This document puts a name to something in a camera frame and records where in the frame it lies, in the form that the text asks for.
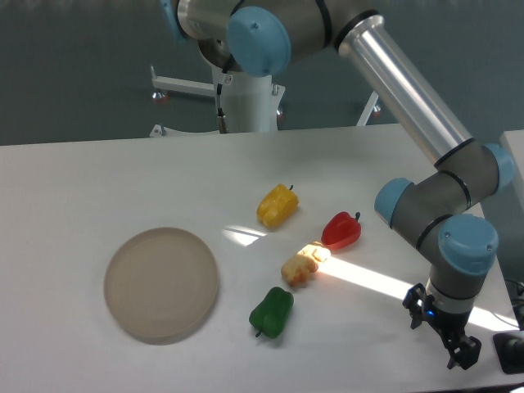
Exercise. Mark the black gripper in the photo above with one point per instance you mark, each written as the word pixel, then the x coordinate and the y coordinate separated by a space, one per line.
pixel 448 317

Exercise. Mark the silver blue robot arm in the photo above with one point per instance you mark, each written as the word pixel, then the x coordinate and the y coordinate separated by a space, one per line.
pixel 248 42

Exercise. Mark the red bell pepper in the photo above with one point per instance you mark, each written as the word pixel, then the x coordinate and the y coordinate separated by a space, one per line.
pixel 341 231

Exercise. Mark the orange bell pepper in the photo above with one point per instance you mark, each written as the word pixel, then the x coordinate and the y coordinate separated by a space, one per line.
pixel 297 270

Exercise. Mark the green bell pepper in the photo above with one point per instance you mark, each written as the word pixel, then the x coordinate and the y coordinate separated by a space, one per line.
pixel 269 317

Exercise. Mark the yellow bell pepper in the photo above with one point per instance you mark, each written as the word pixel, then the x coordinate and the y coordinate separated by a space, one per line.
pixel 277 206

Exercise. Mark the black device on table edge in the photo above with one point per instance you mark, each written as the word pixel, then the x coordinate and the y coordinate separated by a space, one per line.
pixel 509 349

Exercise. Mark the white table at right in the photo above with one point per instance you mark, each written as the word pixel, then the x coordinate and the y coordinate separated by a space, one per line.
pixel 514 142

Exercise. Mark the beige round plate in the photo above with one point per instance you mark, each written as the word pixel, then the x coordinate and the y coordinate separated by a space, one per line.
pixel 161 285

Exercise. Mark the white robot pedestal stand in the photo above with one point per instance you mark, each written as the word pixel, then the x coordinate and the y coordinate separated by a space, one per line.
pixel 243 103

